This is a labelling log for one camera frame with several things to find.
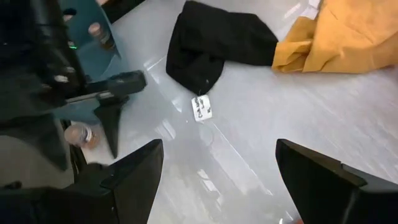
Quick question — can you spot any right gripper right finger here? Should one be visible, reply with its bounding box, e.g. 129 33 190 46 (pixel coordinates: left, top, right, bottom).
275 138 398 224

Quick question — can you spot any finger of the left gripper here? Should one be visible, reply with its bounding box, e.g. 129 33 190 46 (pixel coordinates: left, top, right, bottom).
93 96 130 159

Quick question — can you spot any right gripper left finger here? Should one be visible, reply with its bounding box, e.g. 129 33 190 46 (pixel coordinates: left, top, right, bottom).
0 139 164 224

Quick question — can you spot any white-label glass spice jar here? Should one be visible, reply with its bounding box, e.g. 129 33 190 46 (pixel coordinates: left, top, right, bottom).
63 122 101 151

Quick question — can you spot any orange-label glass spice jar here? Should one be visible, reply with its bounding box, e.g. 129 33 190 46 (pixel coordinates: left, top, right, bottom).
88 22 117 50

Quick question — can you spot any blue plastic bin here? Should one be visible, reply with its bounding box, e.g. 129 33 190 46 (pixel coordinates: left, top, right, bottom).
51 0 133 126

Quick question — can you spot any white paper tag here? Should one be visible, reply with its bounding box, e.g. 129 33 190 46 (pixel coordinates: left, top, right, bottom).
190 94 213 123

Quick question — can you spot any black cloth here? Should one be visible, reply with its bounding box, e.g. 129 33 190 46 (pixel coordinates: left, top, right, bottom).
165 0 279 96

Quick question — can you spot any orange cloth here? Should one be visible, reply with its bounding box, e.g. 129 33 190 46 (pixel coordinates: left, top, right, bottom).
271 0 398 75

